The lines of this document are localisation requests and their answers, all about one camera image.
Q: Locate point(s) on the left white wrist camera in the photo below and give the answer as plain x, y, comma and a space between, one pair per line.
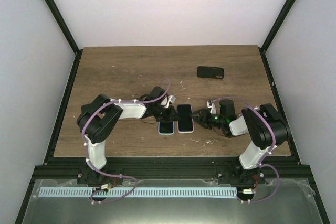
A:
168, 100

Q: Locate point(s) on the light blue slotted cable duct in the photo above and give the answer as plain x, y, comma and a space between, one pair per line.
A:
141, 192

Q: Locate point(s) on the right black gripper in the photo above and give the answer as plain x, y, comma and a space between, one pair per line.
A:
202, 118

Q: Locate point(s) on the black aluminium frame rail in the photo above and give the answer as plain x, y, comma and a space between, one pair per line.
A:
226, 169

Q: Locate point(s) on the light blue phone case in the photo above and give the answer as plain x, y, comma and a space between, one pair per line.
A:
166, 134

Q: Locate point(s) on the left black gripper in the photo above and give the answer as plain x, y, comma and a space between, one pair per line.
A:
170, 115

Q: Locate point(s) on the left black frame post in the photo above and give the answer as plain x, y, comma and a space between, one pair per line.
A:
62, 25

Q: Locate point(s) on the right black frame post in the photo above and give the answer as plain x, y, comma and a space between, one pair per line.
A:
286, 8

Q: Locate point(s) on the black phone case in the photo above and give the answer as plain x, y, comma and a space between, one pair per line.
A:
210, 72

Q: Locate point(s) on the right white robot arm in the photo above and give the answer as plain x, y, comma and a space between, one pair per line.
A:
234, 117

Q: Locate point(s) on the black frame post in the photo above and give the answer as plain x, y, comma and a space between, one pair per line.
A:
62, 25
286, 8

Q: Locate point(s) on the white phone case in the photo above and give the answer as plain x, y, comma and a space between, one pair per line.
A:
186, 132

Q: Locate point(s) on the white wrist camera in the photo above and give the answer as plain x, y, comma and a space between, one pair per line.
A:
211, 106
168, 100

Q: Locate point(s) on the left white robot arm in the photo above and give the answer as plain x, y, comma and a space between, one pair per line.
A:
98, 119

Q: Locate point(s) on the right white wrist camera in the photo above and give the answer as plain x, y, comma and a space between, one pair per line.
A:
211, 106

